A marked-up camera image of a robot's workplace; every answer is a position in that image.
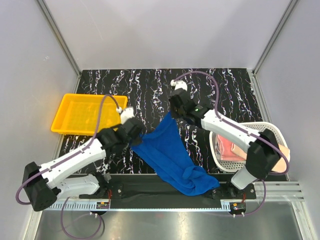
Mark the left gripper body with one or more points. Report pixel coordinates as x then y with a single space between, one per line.
132 140

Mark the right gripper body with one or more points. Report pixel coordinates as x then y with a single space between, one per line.
177 110

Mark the blue towel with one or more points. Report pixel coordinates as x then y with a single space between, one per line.
165 153

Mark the pink white towel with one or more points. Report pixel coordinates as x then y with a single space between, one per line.
229 151

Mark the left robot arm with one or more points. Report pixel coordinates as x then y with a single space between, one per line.
45 184

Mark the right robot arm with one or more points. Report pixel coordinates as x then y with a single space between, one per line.
261 147

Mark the yellow plastic bin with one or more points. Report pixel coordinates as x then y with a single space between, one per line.
78 113

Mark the left controller board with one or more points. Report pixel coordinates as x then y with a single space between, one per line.
103 205

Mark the controller board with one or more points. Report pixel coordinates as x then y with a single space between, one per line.
103 205
238 206

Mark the white plastic basket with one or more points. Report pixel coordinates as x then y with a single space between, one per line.
232 167

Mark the right controller board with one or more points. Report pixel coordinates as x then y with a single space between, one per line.
238 206

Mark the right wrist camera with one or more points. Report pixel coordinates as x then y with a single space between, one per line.
179 84

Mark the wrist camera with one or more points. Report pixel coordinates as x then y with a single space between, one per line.
125 114
179 84

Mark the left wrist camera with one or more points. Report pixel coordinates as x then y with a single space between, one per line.
125 114

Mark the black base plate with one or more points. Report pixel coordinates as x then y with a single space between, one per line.
144 205

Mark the left aluminium frame post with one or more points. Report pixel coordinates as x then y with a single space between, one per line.
58 35

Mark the aluminium frame post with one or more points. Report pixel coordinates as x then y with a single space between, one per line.
58 35
275 35

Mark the right aluminium frame post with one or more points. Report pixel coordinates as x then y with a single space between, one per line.
275 35

